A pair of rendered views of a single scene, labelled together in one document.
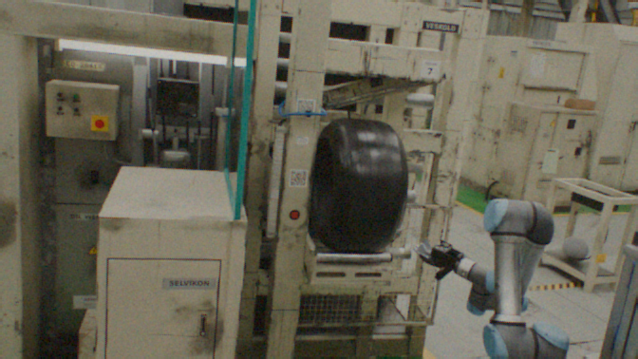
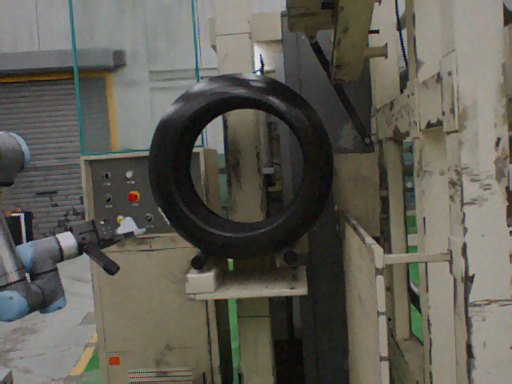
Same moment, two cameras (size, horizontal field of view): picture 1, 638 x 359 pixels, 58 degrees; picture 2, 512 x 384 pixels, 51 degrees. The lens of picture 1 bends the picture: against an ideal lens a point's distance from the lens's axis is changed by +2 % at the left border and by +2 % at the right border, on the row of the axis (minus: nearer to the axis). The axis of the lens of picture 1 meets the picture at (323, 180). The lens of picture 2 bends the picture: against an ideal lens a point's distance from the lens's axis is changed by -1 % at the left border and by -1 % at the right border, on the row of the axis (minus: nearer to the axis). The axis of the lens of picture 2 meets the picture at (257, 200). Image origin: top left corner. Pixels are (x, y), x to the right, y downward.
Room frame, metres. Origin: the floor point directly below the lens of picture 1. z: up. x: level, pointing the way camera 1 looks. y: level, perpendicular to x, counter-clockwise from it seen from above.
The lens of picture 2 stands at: (3.00, -1.81, 1.19)
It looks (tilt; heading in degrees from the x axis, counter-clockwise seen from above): 4 degrees down; 109
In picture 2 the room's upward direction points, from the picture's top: 4 degrees counter-clockwise
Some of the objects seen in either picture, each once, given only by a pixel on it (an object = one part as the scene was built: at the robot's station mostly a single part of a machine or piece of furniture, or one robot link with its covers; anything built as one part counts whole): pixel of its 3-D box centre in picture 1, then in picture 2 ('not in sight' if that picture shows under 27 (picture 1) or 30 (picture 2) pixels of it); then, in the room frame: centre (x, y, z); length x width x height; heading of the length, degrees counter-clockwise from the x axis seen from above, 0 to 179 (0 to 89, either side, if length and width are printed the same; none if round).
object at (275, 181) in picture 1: (275, 181); not in sight; (2.26, 0.19, 1.19); 0.05 x 0.04 x 0.48; 14
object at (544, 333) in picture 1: (546, 345); not in sight; (1.72, -0.80, 0.88); 0.13 x 0.12 x 0.14; 96
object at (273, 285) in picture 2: (340, 265); (251, 280); (2.39, -0.12, 0.80); 0.37 x 0.36 x 0.02; 14
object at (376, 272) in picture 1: (349, 271); (208, 272); (2.26, -0.16, 0.84); 0.36 x 0.09 x 0.06; 104
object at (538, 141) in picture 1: (541, 157); not in sight; (6.87, -2.62, 0.62); 0.91 x 0.58 x 1.25; 115
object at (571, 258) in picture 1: (584, 233); not in sight; (4.65, -2.26, 0.40); 0.60 x 0.35 x 0.80; 25
